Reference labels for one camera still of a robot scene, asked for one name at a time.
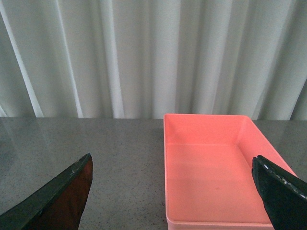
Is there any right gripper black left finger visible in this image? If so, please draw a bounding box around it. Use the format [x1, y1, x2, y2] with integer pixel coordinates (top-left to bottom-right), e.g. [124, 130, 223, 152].
[0, 153, 93, 230]

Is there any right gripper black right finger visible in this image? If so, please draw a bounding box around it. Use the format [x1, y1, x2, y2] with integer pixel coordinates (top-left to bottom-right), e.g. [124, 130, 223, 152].
[252, 155, 307, 230]

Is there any pink plastic tray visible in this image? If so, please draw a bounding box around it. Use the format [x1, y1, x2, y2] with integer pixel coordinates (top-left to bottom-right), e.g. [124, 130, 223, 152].
[164, 114, 292, 230]

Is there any white pleated curtain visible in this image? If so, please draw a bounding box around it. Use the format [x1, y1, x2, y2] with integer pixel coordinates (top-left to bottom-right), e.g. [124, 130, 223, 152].
[0, 0, 307, 120]

